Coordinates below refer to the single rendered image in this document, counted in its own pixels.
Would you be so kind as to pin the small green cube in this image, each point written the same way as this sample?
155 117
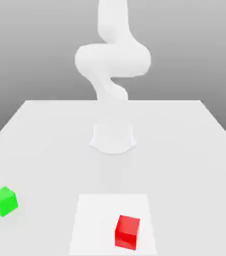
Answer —
3 201

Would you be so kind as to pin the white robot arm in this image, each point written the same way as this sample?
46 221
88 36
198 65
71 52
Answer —
113 60

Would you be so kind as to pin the small red cube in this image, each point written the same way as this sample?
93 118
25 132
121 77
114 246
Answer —
126 233

